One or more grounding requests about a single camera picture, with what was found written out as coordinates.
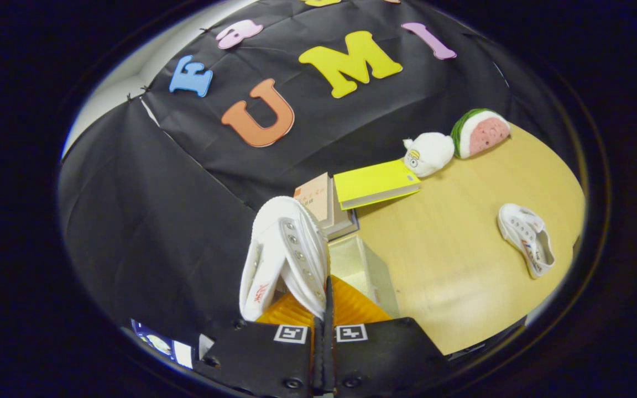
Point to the white canvas shoe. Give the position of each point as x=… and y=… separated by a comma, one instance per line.
x=523, y=232
x=291, y=243

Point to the watermelon slice plush toy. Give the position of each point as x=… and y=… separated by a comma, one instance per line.
x=487, y=135

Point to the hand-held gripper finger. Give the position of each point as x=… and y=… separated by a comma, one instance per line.
x=317, y=359
x=329, y=359

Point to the computer screen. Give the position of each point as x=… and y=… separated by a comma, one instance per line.
x=158, y=344

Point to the thick blue cover book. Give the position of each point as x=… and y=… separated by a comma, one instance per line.
x=343, y=221

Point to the white plush toy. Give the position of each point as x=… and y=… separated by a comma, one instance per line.
x=432, y=152

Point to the pale green storage box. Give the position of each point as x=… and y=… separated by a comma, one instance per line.
x=371, y=271

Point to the beige book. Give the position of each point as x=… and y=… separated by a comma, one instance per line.
x=314, y=196

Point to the yellow book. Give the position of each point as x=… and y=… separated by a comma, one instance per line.
x=374, y=179

